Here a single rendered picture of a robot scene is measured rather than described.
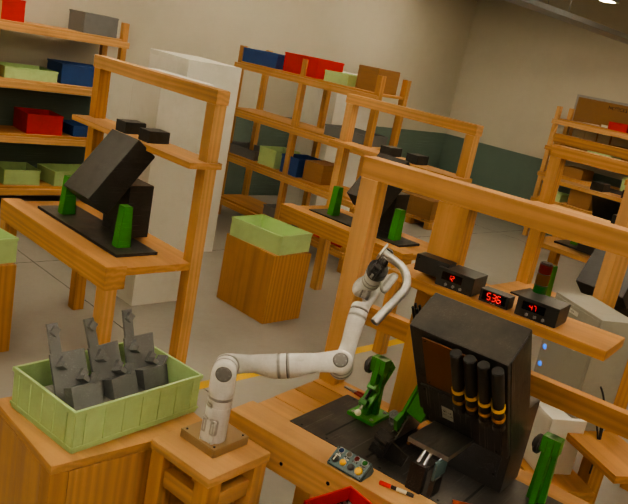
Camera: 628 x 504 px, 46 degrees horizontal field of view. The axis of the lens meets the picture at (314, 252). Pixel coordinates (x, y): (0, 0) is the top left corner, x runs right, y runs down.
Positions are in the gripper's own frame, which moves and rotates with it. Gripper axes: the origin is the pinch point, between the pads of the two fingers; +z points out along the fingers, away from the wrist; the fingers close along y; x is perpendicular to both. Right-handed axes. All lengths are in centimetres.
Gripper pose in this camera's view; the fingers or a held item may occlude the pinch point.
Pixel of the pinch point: (386, 255)
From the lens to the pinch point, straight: 258.2
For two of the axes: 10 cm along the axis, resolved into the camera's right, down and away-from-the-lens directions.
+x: 7.9, 5.9, -1.4
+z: 1.6, -4.3, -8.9
